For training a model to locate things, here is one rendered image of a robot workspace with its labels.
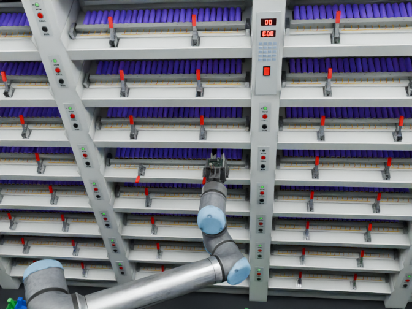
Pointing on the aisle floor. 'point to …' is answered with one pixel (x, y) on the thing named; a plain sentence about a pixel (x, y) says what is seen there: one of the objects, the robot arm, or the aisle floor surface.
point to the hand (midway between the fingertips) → (218, 158)
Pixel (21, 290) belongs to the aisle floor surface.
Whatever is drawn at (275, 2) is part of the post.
